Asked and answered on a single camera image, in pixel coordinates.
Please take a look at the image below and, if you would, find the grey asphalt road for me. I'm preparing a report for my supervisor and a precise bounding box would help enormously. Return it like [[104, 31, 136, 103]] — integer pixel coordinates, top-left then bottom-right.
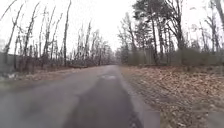
[[0, 64, 162, 128]]

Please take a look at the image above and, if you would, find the wood of bare trees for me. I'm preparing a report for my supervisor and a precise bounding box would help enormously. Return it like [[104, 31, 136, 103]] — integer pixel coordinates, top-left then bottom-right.
[[0, 0, 116, 75], [115, 0, 224, 68]]

